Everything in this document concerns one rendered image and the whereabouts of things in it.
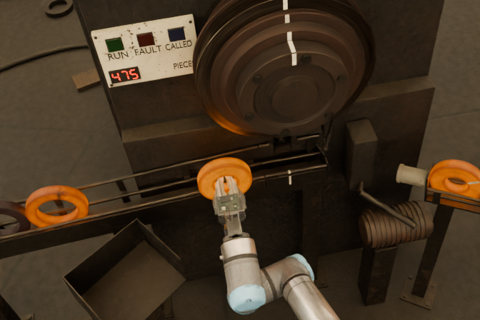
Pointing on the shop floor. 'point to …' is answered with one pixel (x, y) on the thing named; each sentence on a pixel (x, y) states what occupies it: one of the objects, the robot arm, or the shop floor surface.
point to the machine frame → (171, 127)
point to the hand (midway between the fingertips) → (223, 176)
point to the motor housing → (387, 245)
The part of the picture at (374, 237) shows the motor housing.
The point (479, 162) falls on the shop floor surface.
